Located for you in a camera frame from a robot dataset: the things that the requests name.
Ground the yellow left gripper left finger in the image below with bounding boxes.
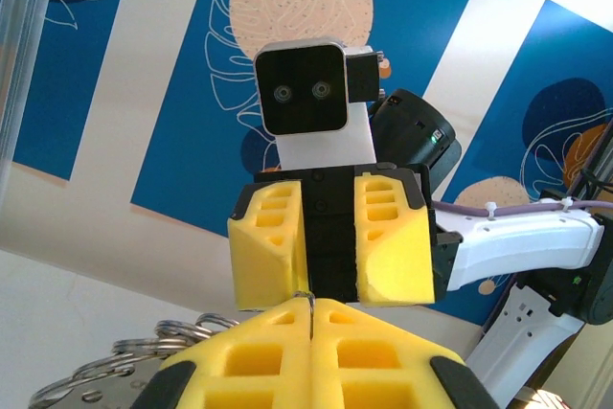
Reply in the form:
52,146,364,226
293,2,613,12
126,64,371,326
128,298,312,409

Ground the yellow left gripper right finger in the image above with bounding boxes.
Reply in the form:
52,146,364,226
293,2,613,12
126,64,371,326
310,297,502,409

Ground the silver keyring bundle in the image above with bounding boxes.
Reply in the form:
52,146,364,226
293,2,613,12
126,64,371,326
28,287,317,409

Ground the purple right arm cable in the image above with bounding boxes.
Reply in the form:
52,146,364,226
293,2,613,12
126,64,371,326
433,196,613,215

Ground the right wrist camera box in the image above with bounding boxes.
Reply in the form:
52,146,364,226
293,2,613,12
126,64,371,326
253,37,393,174

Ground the aluminium frame post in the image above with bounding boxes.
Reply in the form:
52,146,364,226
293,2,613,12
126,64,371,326
559,124,613,199
0,0,59,188

